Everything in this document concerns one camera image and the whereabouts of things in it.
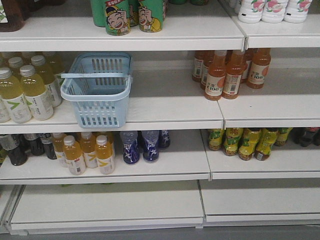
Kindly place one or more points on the pale yellow drink bottle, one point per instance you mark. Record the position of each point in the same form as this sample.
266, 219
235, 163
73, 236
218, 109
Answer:
49, 79
13, 97
35, 93

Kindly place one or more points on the green cartoon drink can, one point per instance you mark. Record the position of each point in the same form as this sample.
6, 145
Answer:
150, 13
117, 15

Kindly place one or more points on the yellow lemon tea bottle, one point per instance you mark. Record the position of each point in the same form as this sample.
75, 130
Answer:
267, 140
283, 134
231, 140
250, 138
215, 138

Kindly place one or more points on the orange vitamin drink bottle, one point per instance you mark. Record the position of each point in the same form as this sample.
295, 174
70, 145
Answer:
73, 155
87, 143
104, 155

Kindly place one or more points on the blue sports drink bottle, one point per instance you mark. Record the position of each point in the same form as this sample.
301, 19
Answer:
164, 139
131, 154
150, 147

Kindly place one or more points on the plastic cola bottle red label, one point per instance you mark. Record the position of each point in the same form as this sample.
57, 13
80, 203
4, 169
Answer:
304, 135

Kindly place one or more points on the orange C100 juice bottle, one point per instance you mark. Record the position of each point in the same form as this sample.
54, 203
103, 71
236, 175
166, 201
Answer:
216, 76
234, 70
259, 68

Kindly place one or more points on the white peach drink bottle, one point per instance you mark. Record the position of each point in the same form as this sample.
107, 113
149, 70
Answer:
274, 11
297, 11
251, 11

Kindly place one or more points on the light blue plastic basket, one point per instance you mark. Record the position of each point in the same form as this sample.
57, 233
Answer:
98, 85

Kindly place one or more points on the dark tea bottle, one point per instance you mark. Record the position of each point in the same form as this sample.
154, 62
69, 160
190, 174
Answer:
11, 143
35, 143
46, 139

